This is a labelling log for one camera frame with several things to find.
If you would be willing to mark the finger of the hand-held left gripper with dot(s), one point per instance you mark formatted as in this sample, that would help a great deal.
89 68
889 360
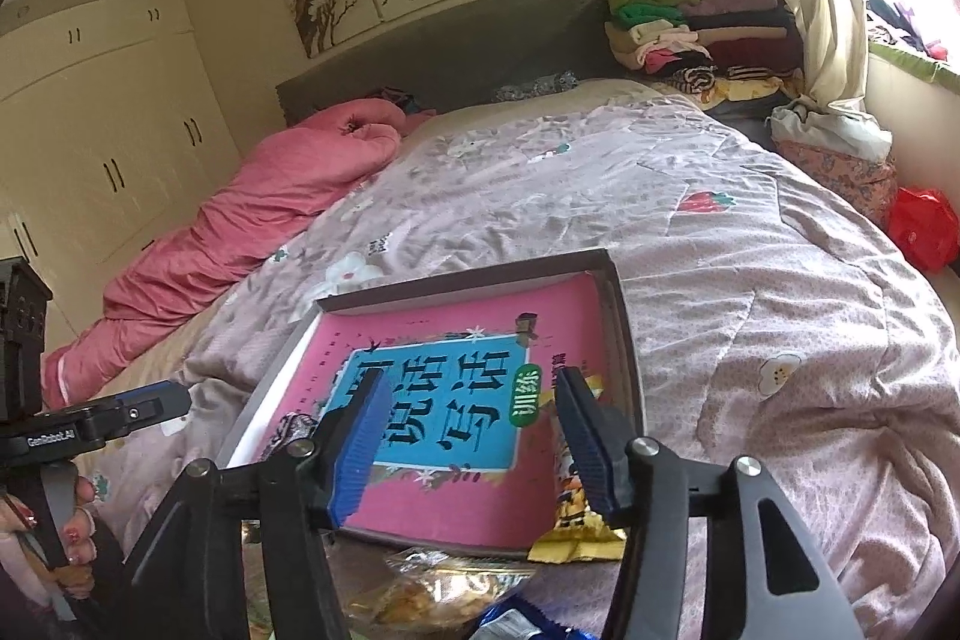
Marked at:
161 401

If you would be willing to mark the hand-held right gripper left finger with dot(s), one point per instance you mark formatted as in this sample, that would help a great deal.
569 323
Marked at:
364 460

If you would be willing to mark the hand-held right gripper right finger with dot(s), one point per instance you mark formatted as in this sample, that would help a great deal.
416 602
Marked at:
592 464

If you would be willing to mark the yellow snack packet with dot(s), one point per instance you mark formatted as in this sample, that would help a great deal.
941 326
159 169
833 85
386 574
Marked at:
570 546

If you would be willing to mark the grey cardboard box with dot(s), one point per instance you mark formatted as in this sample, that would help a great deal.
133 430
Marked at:
626 347

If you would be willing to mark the clear cookie packet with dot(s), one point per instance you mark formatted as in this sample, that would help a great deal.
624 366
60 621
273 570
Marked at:
427 595

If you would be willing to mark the blue snack packet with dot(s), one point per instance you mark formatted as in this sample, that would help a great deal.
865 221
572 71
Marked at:
510 625

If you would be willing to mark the person's left hand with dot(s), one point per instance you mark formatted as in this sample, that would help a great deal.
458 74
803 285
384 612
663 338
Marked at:
79 535

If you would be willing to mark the beige bed sheet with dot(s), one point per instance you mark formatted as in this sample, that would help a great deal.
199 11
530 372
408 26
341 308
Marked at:
150 347

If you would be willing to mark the pink book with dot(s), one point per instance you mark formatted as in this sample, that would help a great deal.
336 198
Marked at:
465 512

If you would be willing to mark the pink duvet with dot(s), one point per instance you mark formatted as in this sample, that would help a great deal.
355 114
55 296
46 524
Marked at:
225 235

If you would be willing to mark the lilac floral quilt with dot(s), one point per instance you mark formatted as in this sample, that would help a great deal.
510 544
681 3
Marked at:
750 280

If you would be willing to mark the cream wardrobe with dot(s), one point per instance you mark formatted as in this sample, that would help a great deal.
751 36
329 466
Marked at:
112 108

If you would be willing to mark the dark cloth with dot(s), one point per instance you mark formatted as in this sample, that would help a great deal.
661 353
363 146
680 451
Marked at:
405 100

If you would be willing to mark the pink floral cloth bundle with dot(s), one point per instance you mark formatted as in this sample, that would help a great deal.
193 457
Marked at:
847 183

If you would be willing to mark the dark patterned pillow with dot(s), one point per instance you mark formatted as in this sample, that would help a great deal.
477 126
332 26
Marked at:
536 85

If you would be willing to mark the white cloth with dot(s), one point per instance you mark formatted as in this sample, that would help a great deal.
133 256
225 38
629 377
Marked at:
832 134

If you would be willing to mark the red plastic bag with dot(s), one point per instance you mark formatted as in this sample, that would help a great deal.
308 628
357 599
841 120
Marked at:
926 227

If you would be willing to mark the grey headboard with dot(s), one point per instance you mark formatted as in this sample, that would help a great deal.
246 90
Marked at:
487 40

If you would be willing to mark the pile of folded clothes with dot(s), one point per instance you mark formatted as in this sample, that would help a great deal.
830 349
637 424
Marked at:
712 33

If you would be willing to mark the green sill cover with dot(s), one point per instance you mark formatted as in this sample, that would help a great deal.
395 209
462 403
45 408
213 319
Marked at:
915 64

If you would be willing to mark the clothes on window sill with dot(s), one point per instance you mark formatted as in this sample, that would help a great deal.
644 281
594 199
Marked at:
911 25

